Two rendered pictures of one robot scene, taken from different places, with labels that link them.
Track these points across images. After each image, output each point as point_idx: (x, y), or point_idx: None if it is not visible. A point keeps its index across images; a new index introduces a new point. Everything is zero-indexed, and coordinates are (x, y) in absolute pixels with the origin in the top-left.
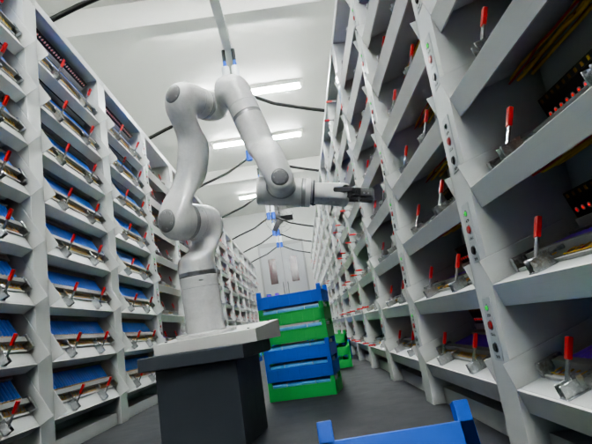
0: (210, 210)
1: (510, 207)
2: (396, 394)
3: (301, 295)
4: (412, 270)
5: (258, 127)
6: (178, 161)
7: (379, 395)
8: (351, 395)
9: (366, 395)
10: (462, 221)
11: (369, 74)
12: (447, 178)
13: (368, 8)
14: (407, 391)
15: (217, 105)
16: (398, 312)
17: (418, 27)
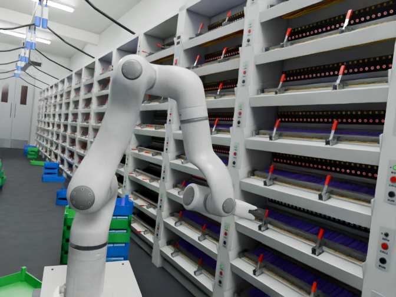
0: (114, 178)
1: None
2: (177, 296)
3: (116, 208)
4: (235, 239)
5: (208, 139)
6: (105, 132)
7: (164, 294)
8: (141, 290)
9: (152, 291)
10: (364, 296)
11: (250, 86)
12: (364, 263)
13: (285, 48)
14: (182, 293)
15: (157, 86)
16: (192, 242)
17: (385, 142)
